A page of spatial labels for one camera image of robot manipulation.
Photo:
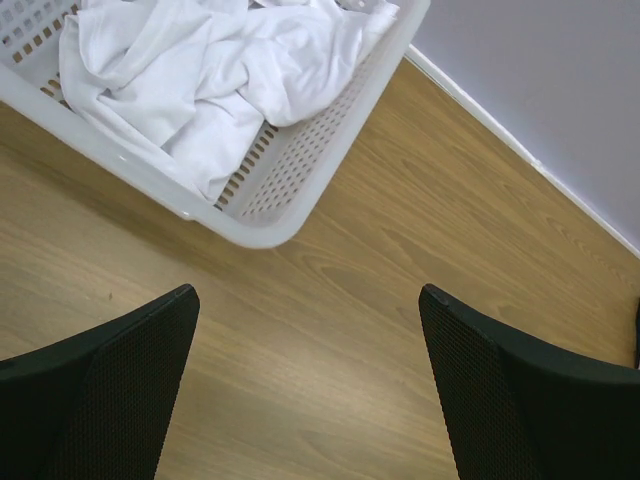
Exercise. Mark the white t shirt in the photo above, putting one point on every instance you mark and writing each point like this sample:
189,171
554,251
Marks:
187,85

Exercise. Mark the white table edge trim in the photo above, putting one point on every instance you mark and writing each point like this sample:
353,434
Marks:
438,76

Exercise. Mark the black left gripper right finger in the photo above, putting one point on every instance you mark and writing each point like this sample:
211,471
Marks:
517,407

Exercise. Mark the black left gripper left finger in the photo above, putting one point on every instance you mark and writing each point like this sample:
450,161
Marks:
97,405

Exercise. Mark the white plastic laundry basket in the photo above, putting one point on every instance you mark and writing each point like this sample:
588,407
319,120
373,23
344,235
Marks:
281,178

